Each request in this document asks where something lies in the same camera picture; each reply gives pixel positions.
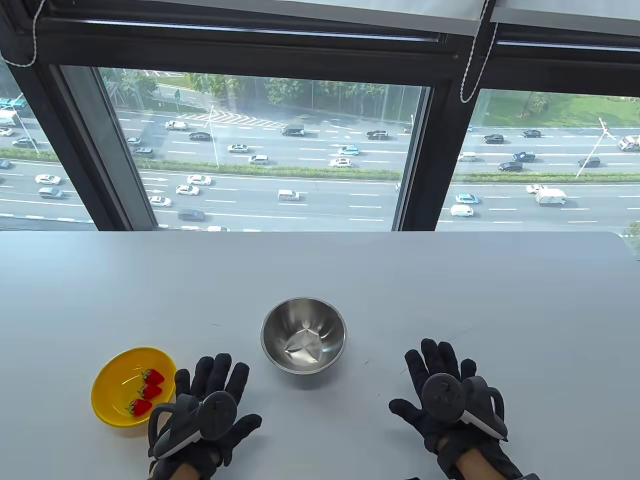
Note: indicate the red strawberry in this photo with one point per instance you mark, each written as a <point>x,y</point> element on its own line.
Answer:
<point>140,407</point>
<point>153,376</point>
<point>151,391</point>

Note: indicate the person's right forearm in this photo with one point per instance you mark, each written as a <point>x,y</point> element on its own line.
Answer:
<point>470,467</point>

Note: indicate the black window frame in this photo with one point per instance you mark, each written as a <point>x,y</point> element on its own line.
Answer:
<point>250,50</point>

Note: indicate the black hand controller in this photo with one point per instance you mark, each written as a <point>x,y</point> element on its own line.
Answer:
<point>217,415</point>
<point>444,395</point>

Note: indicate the yellow plastic bowl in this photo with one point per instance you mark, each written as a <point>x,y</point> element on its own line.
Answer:
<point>115,395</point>

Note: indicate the person's right hand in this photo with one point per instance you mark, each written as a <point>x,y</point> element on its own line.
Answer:
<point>440,357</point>

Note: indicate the stainless steel mixing bowl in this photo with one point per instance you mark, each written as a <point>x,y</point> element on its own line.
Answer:
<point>320,320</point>

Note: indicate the person's left hand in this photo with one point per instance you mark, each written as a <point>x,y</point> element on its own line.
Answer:
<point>220,372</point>

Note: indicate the narrow white roller blind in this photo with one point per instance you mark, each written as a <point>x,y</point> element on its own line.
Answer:
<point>575,10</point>

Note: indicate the wide white roller blind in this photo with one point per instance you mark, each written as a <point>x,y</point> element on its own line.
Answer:
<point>250,7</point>

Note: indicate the person's left forearm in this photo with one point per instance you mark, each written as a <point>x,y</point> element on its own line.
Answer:
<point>186,472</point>

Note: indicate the black right hand controller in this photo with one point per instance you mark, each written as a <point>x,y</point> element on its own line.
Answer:
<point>444,395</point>

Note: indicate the black left hand controller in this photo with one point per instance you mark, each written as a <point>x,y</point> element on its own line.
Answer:
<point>217,415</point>

